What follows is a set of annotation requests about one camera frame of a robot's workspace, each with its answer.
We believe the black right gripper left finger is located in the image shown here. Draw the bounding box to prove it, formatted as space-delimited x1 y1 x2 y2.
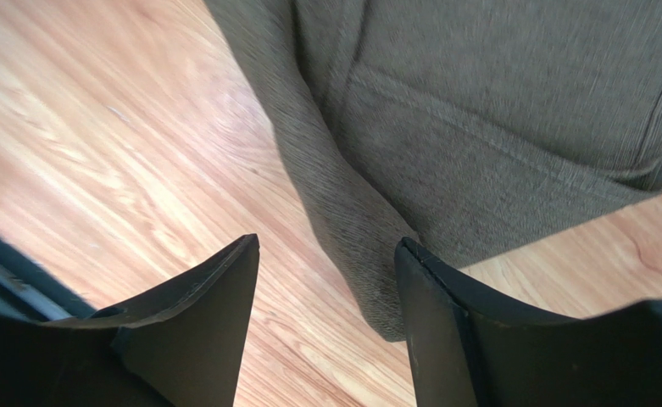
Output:
0 234 259 406

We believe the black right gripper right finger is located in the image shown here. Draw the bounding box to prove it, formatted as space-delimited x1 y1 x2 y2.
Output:
394 238 662 406

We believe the brown cloth napkin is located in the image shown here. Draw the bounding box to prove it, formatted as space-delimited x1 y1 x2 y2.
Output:
207 1 662 342

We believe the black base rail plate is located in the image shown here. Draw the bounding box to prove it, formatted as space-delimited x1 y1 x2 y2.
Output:
0 238 96 322

